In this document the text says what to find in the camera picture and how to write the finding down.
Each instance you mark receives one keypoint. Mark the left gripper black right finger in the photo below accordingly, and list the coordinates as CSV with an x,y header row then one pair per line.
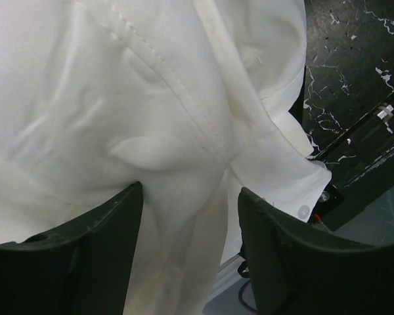
x,y
296,268

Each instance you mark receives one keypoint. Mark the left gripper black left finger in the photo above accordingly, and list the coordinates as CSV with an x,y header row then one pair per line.
x,y
80,267

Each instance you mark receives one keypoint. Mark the white shirt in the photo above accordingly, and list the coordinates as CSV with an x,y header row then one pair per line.
x,y
190,98

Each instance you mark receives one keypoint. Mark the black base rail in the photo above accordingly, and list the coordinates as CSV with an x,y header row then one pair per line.
x,y
362,164

